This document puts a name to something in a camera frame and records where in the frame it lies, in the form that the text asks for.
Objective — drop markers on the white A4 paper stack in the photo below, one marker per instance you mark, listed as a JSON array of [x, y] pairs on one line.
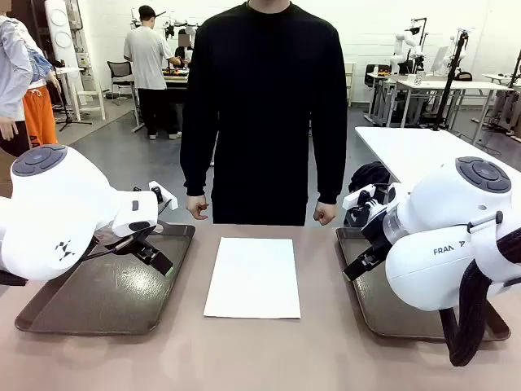
[[252, 277]]

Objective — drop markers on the black bag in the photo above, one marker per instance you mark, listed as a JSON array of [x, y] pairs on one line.
[[368, 175]]

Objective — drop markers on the person in grey T-shirt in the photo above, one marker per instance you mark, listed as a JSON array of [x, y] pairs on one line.
[[146, 61]]

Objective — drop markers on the brown plastic serving tray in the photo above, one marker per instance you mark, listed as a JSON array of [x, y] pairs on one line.
[[374, 301]]

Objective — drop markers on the patterned white cup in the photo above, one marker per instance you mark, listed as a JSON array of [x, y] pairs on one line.
[[420, 79]]

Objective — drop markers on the mannequin in orange clothes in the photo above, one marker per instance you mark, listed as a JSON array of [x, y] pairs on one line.
[[38, 118]]

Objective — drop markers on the black tripod stand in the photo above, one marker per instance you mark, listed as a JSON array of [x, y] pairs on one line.
[[449, 81]]

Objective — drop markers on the mannequin with brown apron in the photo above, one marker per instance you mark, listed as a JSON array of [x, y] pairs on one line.
[[12, 73]]

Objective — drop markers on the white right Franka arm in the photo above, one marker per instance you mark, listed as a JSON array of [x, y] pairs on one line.
[[439, 260]]

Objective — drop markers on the tall white air conditioner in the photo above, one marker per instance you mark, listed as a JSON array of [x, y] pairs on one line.
[[61, 40]]

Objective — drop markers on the white monitor back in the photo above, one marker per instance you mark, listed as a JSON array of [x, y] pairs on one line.
[[439, 59]]

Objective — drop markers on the cluttered background workbench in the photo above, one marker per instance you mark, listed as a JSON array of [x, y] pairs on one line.
[[179, 79]]

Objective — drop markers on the person's left forearm black sleeve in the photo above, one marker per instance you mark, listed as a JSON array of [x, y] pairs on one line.
[[330, 171]]

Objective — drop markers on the white long desk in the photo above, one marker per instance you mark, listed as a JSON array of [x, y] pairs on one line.
[[468, 84]]

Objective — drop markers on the person's right hand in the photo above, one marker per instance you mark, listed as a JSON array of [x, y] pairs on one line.
[[197, 205]]

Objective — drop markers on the large white table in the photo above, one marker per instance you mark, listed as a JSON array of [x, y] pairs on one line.
[[407, 150]]

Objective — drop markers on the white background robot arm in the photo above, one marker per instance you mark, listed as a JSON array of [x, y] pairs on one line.
[[452, 39], [401, 45]]

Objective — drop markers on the black padded office chair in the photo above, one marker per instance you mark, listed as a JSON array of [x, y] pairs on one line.
[[371, 75]]

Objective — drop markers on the person's left hand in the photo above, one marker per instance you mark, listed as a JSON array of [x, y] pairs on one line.
[[325, 213]]

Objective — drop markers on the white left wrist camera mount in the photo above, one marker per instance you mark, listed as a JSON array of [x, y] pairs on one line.
[[167, 199]]

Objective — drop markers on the black mesh office chair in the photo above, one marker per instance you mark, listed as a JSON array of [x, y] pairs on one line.
[[120, 71]]

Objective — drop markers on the person in black sweater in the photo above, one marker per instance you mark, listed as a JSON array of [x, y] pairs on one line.
[[264, 102]]

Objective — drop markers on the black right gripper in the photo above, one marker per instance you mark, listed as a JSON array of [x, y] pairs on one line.
[[374, 226]]

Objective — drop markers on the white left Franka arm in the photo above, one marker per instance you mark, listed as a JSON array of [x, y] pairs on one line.
[[61, 203]]

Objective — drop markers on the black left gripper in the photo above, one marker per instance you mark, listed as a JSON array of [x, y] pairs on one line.
[[122, 238]]

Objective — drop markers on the seated person in black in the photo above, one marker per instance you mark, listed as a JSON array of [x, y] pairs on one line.
[[184, 51]]

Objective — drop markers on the black floor mic stand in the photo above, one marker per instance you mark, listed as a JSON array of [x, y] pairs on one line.
[[65, 118]]

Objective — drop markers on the person's right forearm black sleeve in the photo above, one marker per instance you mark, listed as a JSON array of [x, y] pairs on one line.
[[197, 171]]

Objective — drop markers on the brown tray with scuffed base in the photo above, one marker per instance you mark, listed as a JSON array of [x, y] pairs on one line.
[[114, 301]]

